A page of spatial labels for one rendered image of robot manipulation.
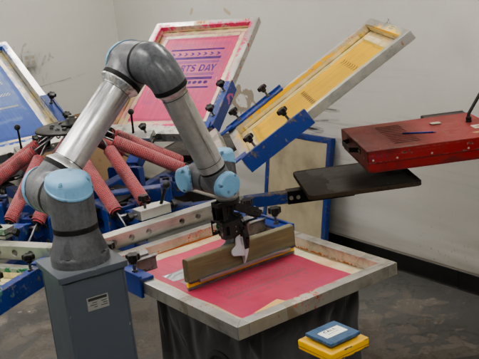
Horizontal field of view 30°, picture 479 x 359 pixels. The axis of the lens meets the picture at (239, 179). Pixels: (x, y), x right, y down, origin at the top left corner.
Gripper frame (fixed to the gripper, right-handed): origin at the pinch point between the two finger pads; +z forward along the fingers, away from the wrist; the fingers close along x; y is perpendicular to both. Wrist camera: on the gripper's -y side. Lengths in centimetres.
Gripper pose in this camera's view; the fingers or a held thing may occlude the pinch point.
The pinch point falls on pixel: (241, 256)
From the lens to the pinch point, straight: 278.5
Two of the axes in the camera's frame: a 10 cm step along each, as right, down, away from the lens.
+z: 1.3, 9.5, 2.8
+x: 5.9, 1.5, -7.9
